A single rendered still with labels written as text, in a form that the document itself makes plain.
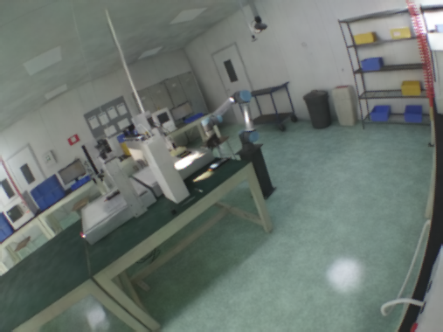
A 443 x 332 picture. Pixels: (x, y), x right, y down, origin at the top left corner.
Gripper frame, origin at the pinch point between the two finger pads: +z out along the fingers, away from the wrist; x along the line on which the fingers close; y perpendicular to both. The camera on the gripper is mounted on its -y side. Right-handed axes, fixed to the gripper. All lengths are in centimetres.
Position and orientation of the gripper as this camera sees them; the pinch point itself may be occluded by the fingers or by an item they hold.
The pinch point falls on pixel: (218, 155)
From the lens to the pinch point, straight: 209.2
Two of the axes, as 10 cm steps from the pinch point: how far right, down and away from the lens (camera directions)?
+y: 6.3, -5.1, 5.9
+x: -6.9, -0.3, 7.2
